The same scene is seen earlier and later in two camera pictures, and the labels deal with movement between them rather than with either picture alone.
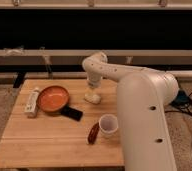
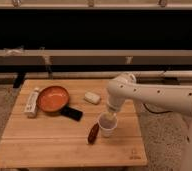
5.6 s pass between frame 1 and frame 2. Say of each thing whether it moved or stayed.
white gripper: moved
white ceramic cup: stayed
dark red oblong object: stayed
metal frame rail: stayed
